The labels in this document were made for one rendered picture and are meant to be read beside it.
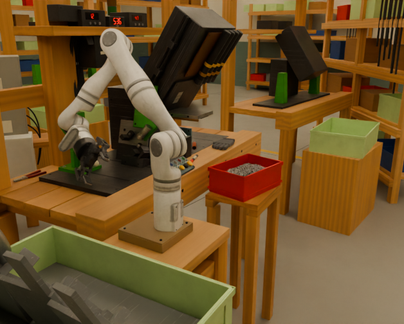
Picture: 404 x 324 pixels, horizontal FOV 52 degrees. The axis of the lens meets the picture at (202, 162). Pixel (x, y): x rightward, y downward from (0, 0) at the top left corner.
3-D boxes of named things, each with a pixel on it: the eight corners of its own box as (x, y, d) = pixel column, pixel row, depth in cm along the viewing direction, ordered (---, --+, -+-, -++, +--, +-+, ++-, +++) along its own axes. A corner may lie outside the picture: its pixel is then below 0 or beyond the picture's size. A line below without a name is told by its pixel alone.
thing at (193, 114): (212, 116, 214) (212, 110, 213) (197, 121, 201) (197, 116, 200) (150, 109, 232) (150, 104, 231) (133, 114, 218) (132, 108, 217)
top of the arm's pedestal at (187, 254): (229, 238, 149) (229, 227, 148) (180, 281, 123) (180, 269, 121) (158, 218, 164) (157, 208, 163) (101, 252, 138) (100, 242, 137)
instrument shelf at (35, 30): (171, 35, 246) (171, 27, 245) (53, 36, 171) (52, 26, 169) (137, 34, 257) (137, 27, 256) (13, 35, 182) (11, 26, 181)
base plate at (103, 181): (229, 139, 257) (229, 135, 256) (112, 198, 165) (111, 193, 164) (172, 131, 276) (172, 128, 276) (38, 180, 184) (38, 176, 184)
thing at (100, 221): (260, 154, 271) (262, 132, 267) (107, 259, 146) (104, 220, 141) (241, 151, 278) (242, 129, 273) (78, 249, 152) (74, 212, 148)
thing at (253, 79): (357, 101, 947) (369, -3, 880) (238, 89, 1134) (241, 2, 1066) (365, 98, 989) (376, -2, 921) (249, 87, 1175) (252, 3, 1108)
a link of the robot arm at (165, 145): (164, 136, 125) (165, 189, 130) (187, 132, 131) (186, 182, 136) (145, 130, 131) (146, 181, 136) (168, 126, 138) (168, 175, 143)
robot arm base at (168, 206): (185, 223, 143) (186, 176, 138) (172, 234, 135) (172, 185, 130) (162, 217, 147) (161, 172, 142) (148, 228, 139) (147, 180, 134)
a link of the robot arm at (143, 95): (157, 79, 139) (134, 81, 133) (194, 146, 132) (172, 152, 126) (145, 96, 146) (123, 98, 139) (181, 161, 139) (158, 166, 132)
